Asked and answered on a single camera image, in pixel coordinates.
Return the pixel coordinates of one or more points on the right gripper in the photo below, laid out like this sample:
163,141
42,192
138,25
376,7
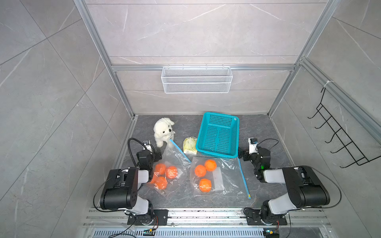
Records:
246,154

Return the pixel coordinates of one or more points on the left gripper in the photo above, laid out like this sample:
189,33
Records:
155,157

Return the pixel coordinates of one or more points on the orange one bag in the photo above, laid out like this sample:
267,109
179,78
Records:
210,165

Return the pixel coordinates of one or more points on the clear zip bag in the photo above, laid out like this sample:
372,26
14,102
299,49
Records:
227,179
173,156

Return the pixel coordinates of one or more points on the orange two bag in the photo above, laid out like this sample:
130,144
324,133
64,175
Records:
200,171

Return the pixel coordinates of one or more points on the orange three bag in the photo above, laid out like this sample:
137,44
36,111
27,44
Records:
205,185

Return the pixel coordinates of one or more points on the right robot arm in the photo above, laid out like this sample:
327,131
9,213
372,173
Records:
304,188

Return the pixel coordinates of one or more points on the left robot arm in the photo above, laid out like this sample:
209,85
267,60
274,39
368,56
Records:
120,190

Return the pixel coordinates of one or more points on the orange in left bag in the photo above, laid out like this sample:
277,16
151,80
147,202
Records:
160,169

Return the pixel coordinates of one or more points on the white plush dog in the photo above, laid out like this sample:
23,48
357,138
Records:
163,132

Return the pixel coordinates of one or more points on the yellow tissue packet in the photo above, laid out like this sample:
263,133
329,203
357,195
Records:
189,145

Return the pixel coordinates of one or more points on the teal plastic basket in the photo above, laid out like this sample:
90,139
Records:
219,135

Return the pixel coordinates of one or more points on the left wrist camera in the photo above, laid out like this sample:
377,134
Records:
147,144

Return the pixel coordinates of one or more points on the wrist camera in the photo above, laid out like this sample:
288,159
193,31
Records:
147,144
253,143

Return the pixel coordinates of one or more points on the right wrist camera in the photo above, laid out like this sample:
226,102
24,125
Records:
253,143

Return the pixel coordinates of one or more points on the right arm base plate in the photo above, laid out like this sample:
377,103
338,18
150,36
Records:
256,217

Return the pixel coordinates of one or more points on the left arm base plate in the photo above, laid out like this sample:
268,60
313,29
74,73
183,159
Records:
157,217

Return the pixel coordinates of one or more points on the aluminium rail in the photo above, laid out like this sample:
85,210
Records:
212,217

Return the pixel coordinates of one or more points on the white wire wall basket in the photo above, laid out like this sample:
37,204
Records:
196,79

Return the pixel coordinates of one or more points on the black wire hook rack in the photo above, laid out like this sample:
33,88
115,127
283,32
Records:
346,143

